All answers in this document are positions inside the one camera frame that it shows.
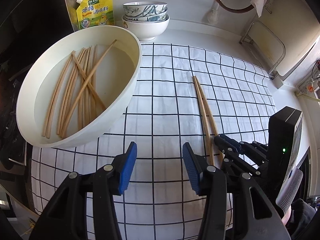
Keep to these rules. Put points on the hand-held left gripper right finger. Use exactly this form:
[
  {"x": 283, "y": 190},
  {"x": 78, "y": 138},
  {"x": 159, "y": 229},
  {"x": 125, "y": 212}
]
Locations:
[{"x": 191, "y": 170}]

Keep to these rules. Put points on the person's right forearm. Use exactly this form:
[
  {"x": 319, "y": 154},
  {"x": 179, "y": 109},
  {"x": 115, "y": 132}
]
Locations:
[{"x": 302, "y": 215}]

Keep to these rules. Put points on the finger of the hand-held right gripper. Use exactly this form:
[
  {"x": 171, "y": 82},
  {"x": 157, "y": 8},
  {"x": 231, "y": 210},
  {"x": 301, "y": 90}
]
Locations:
[
  {"x": 237, "y": 162},
  {"x": 246, "y": 147}
]

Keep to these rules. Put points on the large cream round basin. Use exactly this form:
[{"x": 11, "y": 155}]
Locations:
[{"x": 117, "y": 105}]

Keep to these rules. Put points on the white black-grid cloth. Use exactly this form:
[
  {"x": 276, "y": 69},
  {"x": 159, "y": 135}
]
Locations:
[{"x": 162, "y": 100}]

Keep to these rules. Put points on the plain white ceramic bowl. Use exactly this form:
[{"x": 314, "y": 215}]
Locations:
[{"x": 147, "y": 30}]

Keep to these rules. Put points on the hanging metal utensil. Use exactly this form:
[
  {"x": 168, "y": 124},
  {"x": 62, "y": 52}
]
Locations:
[{"x": 271, "y": 5}]

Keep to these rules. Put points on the cream cutting board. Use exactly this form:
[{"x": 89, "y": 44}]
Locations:
[{"x": 295, "y": 55}]

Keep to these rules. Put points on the bunch of wooden chopsticks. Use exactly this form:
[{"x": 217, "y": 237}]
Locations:
[{"x": 87, "y": 62}]

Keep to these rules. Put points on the black stove top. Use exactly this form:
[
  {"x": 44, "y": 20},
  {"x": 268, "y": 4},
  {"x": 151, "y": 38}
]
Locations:
[{"x": 10, "y": 130}]

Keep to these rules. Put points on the metal board rack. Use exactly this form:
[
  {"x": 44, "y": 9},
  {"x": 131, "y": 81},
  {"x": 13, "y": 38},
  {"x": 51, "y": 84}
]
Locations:
[{"x": 273, "y": 74}]

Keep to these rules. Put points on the single wooden chopstick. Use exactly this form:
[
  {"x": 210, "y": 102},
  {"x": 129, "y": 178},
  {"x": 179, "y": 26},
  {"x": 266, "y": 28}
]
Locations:
[
  {"x": 204, "y": 115},
  {"x": 210, "y": 115}
]

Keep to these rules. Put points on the yellow seasoning pouch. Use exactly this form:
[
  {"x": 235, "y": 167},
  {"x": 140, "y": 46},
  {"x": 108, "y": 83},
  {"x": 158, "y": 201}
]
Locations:
[{"x": 95, "y": 12}]

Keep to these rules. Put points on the blue floral ceramic bowl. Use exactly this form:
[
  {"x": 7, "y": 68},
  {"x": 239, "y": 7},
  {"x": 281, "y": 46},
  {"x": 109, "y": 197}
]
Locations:
[
  {"x": 150, "y": 10},
  {"x": 155, "y": 18}
]

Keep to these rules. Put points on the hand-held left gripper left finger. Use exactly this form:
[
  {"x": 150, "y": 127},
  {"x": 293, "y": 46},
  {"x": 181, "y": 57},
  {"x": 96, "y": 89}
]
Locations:
[{"x": 127, "y": 170}]

